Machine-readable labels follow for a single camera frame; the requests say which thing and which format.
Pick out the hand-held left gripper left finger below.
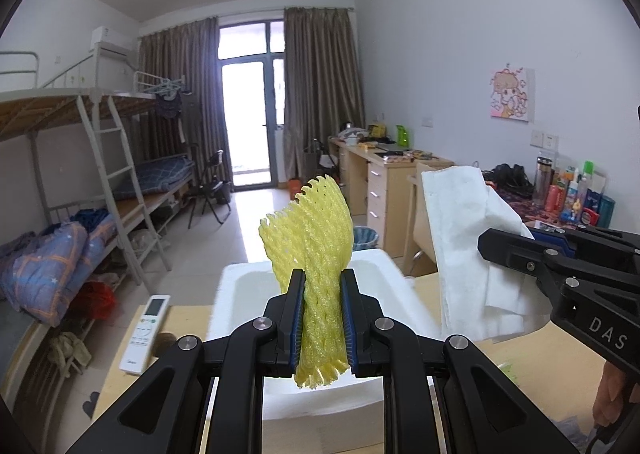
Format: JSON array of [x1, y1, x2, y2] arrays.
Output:
[[65, 268, 307, 454]]

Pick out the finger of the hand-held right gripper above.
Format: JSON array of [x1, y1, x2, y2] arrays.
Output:
[[477, 229, 571, 287], [530, 228, 640, 260]]

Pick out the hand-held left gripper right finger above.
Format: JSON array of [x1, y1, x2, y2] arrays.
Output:
[[341, 268, 576, 454]]

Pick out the white foam sheet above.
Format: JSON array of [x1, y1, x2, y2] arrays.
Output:
[[420, 165, 551, 342]]

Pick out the white styrofoam box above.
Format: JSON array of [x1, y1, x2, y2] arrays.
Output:
[[207, 248, 443, 454]]

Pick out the yellow foam net sleeve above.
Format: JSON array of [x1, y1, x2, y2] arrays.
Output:
[[258, 175, 355, 390]]

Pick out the person's right hand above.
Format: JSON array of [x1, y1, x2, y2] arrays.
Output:
[[594, 363, 628, 429]]

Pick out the desk with patterned mat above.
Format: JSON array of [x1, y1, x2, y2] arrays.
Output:
[[480, 181, 601, 235]]

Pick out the group of toiletry bottles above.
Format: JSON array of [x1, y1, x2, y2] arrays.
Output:
[[545, 161, 616, 227]]

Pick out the grey thermos bottle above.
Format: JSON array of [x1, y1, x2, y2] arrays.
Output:
[[532, 157, 553, 207]]

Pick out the blue trash bin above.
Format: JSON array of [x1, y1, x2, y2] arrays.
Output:
[[352, 227, 379, 252]]

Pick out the wooden desk with drawers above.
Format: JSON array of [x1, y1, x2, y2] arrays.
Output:
[[327, 137, 456, 260]]

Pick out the black folding chair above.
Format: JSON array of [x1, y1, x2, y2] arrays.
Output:
[[187, 150, 233, 229]]

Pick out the white remote control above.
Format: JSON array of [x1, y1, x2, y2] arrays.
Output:
[[119, 294, 172, 376]]

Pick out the black folding cart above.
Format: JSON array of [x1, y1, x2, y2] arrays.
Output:
[[302, 138, 343, 185]]

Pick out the blue checked bedding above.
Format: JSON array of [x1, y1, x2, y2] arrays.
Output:
[[112, 157, 196, 200]]

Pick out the red bag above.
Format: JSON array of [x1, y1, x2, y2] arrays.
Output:
[[75, 281, 117, 321]]

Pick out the glass balcony door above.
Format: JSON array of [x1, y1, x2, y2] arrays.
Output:
[[218, 20, 287, 187]]

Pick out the beige slippers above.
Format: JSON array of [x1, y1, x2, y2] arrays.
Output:
[[47, 331, 93, 377]]

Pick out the brown curtain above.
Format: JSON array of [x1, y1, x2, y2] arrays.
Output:
[[283, 8, 366, 177], [137, 17, 221, 185]]

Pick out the white bunk bed ladder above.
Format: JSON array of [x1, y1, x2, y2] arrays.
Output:
[[77, 94, 171, 285]]

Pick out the dark hanging clothes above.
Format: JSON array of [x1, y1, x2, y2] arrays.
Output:
[[154, 84, 185, 119]]

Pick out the blue and orange quilt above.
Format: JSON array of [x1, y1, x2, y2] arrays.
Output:
[[0, 221, 118, 327]]

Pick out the small metal bunk bed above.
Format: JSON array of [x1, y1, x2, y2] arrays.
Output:
[[112, 69, 198, 220]]

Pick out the white air conditioner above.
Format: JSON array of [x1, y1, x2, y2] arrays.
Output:
[[90, 27, 130, 59]]

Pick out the large metal bunk bed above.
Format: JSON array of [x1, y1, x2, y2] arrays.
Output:
[[0, 52, 171, 330]]

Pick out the black headphones and cables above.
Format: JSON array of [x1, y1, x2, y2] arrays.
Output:
[[482, 163, 536, 197]]

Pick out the pink cartoon wall poster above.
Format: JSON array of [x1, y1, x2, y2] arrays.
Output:
[[490, 67, 535, 122]]

